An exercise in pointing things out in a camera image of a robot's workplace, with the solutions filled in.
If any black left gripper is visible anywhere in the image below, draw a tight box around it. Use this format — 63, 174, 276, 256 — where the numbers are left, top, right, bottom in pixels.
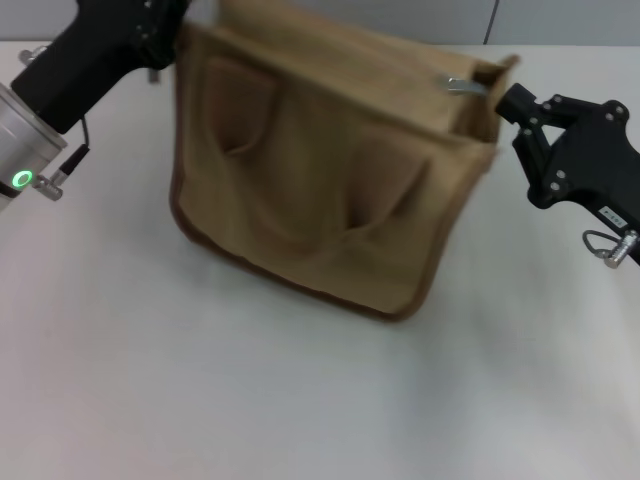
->
9, 0, 202, 135

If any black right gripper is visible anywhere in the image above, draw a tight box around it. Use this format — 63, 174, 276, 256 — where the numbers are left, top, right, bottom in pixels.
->
493, 82, 640, 233

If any silver metal zipper pull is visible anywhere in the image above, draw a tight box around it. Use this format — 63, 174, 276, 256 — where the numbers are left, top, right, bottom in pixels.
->
438, 74, 489, 100

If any khaki canvas food bag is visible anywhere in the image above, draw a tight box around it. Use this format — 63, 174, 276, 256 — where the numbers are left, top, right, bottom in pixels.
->
168, 0, 521, 327

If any silver knurled left wrist pin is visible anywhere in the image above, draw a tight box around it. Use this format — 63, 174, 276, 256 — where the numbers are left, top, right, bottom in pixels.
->
31, 173, 67, 202
18, 46, 50, 67

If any silver knurled wrist pin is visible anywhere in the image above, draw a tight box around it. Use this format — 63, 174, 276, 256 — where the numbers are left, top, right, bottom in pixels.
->
31, 173, 67, 202
18, 46, 50, 67
601, 231, 640, 270

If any silver knurled right wrist pin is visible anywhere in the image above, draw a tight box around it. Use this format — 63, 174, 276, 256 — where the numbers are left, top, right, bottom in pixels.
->
601, 231, 640, 270

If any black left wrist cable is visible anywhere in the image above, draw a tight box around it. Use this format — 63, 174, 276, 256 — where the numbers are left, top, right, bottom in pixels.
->
59, 115, 92, 174

